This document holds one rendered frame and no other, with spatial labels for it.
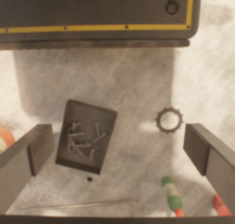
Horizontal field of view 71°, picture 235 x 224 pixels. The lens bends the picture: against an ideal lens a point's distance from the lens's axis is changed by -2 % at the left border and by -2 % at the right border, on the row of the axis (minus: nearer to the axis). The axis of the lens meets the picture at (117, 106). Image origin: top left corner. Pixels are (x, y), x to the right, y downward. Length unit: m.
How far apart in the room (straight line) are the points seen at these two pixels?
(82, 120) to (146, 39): 0.53
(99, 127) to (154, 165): 0.37
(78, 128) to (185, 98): 0.55
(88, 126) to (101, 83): 0.23
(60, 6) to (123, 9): 0.16
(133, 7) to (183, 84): 0.48
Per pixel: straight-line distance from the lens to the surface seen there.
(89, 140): 0.91
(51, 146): 0.17
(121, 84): 0.81
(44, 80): 0.88
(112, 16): 0.49
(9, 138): 1.03
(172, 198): 0.94
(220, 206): 1.29
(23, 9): 0.55
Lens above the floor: 0.80
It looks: 74 degrees down
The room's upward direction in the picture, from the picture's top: 177 degrees counter-clockwise
